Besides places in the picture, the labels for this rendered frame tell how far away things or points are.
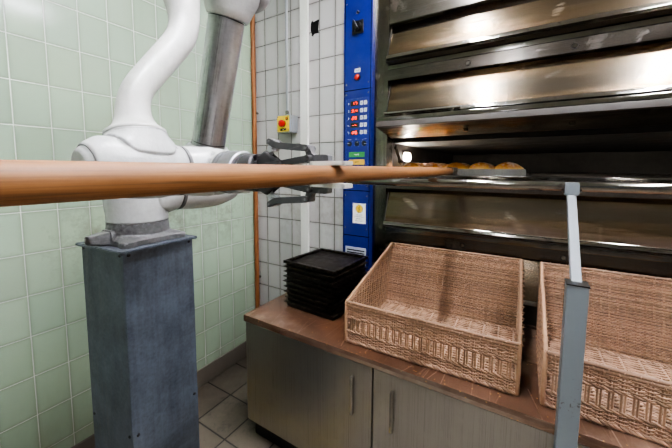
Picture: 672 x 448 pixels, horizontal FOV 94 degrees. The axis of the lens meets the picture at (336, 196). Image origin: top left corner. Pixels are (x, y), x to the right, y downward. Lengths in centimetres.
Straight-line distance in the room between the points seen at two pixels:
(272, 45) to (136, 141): 156
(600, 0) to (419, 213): 100
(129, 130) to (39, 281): 103
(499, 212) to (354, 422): 97
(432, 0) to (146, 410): 180
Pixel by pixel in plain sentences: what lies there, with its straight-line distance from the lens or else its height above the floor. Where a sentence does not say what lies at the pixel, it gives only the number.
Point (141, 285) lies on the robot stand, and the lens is 99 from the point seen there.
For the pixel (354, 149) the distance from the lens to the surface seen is 160.
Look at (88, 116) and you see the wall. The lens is 160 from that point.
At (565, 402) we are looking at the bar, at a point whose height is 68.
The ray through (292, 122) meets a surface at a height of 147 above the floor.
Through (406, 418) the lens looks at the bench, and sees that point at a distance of 123.
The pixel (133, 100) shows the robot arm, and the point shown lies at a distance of 69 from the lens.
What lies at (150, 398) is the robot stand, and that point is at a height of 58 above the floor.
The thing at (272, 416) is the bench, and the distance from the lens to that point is 161.
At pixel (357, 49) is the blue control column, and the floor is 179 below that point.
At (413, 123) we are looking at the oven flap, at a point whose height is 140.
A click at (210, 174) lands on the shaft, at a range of 33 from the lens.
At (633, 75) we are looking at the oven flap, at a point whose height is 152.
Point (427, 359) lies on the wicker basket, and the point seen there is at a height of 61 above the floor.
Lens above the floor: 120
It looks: 5 degrees down
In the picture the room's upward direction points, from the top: straight up
